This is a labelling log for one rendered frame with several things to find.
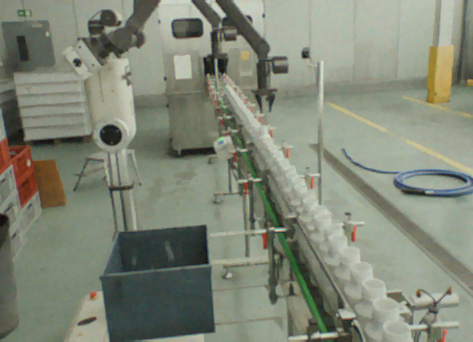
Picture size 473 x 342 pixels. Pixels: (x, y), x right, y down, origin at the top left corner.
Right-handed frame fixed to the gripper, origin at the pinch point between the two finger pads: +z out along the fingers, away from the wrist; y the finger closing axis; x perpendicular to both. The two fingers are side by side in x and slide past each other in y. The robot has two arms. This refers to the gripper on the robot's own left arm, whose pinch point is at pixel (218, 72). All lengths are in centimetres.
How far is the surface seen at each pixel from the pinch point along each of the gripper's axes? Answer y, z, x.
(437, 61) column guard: -459, 67, -673
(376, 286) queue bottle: -16, 24, 169
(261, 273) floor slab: -21, 140, -49
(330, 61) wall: -324, 71, -940
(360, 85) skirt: -400, 136, -936
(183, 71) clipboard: 27, 27, -388
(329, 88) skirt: -321, 137, -936
